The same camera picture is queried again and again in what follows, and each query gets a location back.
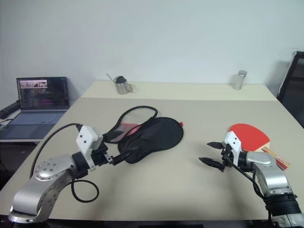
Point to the red and black paddle case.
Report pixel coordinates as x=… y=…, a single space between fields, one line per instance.
x=161 y=133

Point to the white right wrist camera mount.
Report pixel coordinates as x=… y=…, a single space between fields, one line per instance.
x=234 y=142

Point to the black office chair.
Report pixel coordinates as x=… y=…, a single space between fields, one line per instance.
x=293 y=95

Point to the black cylindrical device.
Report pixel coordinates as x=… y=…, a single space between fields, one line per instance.
x=9 y=109

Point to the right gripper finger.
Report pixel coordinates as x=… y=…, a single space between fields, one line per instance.
x=212 y=163
x=216 y=145

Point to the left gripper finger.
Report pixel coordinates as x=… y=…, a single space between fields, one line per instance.
x=121 y=160
x=122 y=154

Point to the thin metal stick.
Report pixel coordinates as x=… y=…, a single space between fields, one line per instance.
x=110 y=77

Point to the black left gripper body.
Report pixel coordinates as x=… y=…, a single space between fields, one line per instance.
x=101 y=158

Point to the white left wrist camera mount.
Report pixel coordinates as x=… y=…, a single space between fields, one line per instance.
x=86 y=137

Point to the stainless steel shaker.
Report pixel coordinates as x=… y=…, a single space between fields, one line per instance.
x=238 y=82

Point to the black item in pitcher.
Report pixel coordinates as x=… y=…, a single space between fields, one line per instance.
x=121 y=79

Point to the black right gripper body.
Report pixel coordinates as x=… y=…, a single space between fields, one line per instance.
x=226 y=156

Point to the red table tennis paddle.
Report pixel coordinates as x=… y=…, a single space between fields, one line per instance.
x=251 y=135

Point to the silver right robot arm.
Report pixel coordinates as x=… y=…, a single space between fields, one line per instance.
x=273 y=180

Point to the stainless steel pitcher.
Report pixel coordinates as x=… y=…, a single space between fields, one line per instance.
x=122 y=88

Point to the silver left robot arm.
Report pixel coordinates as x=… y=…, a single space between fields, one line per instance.
x=47 y=168

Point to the open grey laptop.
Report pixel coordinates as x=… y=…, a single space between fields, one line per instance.
x=42 y=95

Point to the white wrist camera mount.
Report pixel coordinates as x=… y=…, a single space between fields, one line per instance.
x=86 y=137
x=234 y=142

